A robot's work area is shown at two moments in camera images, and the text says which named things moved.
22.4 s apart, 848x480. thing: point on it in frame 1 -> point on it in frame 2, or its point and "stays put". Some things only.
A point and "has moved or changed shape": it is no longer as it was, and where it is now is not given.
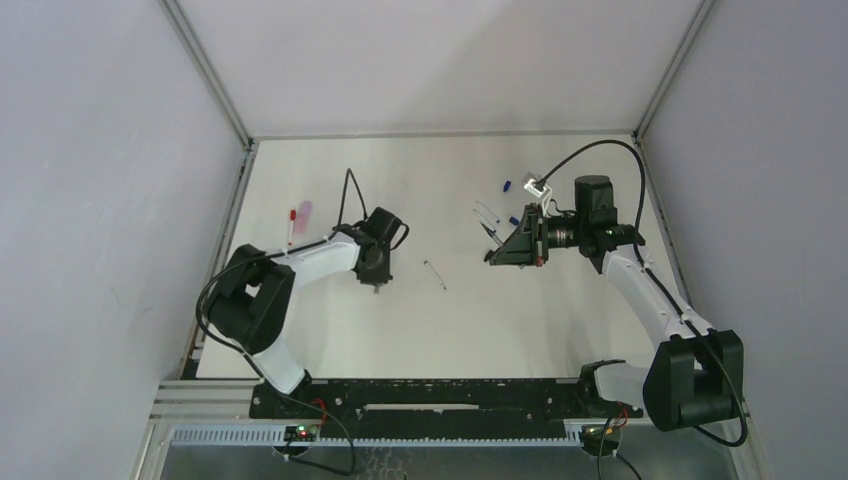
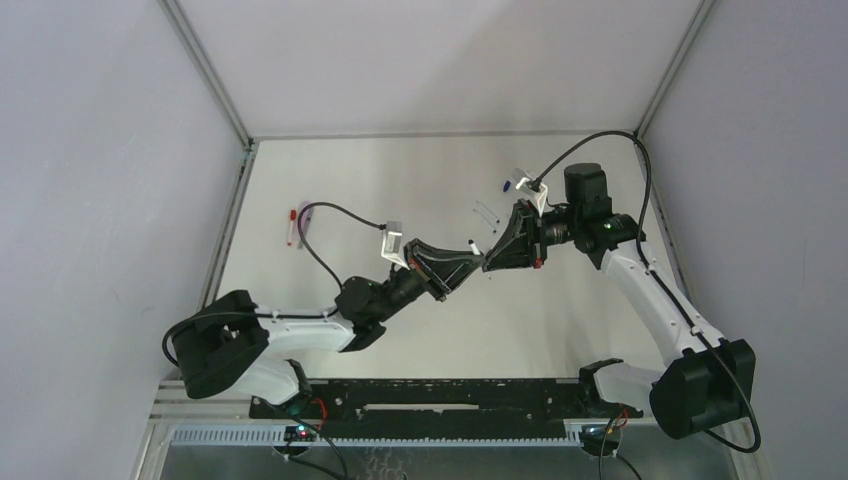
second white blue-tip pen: x=484 y=221 stays put
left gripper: x=372 y=275 -> x=425 y=272
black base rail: x=433 y=408 stays put
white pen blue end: x=489 y=212 stays put
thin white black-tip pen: x=428 y=264 has moved or changed shape
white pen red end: x=292 y=216 stays put
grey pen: x=492 y=234 -> x=308 y=222
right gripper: x=534 y=235 stays put
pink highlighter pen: x=304 y=217 stays put
